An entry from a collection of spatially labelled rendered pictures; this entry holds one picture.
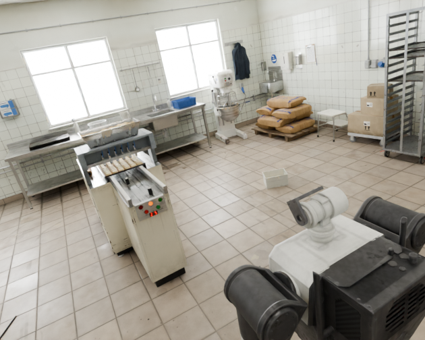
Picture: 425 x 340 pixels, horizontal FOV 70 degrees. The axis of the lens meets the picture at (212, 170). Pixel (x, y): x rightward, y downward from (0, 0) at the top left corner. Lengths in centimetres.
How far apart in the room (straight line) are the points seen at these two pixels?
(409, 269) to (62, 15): 591
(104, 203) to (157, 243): 77
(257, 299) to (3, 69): 572
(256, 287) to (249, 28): 689
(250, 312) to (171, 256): 212
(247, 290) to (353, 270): 22
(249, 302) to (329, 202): 28
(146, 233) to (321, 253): 195
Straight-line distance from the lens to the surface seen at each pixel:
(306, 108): 598
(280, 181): 407
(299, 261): 73
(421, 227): 89
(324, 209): 73
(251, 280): 68
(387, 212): 91
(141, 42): 628
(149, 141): 309
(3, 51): 606
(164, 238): 263
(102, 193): 308
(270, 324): 63
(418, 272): 74
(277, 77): 717
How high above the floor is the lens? 184
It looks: 22 degrees down
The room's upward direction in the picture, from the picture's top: 11 degrees counter-clockwise
